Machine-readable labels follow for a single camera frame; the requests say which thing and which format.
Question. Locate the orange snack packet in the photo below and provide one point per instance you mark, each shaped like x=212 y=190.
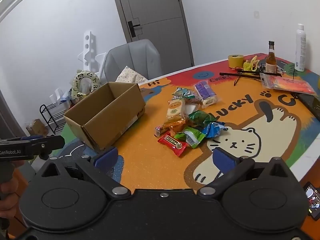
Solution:
x=173 y=125

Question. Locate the white spray bottle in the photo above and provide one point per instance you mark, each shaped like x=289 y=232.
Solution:
x=300 y=47

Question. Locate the green silver foil snack packet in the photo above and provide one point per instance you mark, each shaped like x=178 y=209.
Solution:
x=183 y=92

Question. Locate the yellow pastry packet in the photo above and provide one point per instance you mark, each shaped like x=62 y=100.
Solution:
x=175 y=108

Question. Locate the person's left hand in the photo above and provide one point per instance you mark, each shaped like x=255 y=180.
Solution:
x=7 y=190

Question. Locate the blue snack packet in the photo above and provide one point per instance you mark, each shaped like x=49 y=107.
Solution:
x=212 y=130

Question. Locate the white wall socket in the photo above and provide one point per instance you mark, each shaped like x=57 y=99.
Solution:
x=256 y=14

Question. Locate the dark green snack packet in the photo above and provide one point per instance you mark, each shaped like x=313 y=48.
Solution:
x=200 y=117

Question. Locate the small red tool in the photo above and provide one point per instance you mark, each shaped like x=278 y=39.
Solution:
x=238 y=68

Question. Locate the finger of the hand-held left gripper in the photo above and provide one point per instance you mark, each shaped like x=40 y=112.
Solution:
x=32 y=138
x=48 y=143

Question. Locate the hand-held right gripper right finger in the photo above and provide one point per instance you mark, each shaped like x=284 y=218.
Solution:
x=223 y=158

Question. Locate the red snack packet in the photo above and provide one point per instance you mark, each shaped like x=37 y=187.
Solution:
x=172 y=143

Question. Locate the grey door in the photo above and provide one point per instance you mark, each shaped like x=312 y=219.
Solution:
x=155 y=5

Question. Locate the black folding stand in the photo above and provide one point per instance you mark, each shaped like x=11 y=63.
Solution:
x=230 y=74

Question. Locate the small brown cardboard box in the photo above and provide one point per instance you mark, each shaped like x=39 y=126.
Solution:
x=37 y=127

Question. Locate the green white snack packet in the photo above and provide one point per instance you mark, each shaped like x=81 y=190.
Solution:
x=192 y=137

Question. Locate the cartoon cat table mat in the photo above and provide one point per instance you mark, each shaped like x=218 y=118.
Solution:
x=150 y=160

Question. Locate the yellow tape roll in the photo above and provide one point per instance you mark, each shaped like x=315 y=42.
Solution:
x=236 y=61

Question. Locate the brown glass bottle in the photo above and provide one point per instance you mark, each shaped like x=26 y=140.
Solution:
x=271 y=63

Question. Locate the dotted cream cushion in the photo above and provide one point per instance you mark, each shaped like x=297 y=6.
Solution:
x=130 y=76

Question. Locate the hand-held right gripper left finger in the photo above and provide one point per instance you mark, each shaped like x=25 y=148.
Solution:
x=106 y=155

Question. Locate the phone with lit screen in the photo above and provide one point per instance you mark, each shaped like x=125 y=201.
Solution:
x=312 y=200

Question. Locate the purple roll cake packet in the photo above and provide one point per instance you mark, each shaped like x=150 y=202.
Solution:
x=205 y=91

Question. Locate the white plastic rack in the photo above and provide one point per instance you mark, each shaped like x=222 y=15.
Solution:
x=88 y=42

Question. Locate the grey chair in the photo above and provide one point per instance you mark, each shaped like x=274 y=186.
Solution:
x=135 y=55

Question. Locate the red clear plastic bag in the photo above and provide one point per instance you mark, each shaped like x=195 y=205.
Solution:
x=287 y=82

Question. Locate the white sandwich packet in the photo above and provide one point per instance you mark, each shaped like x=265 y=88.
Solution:
x=192 y=108

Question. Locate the small pink candy packet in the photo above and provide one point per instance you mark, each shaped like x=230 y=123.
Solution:
x=158 y=130

